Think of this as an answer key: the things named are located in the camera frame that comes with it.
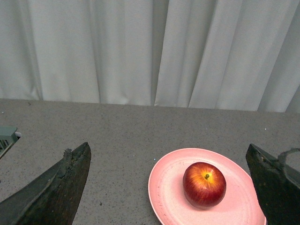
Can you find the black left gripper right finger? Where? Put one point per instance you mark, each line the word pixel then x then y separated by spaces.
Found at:
pixel 277 185

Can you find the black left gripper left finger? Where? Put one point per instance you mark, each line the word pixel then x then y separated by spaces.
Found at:
pixel 53 197

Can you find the red yellow apple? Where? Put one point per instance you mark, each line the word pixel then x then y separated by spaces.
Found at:
pixel 204 186

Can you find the pink round plate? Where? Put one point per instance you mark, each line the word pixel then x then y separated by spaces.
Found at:
pixel 239 206

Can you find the grey-green plastic basket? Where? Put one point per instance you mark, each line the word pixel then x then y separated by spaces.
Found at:
pixel 8 137

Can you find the white curtain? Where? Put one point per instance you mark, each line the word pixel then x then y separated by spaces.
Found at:
pixel 216 54

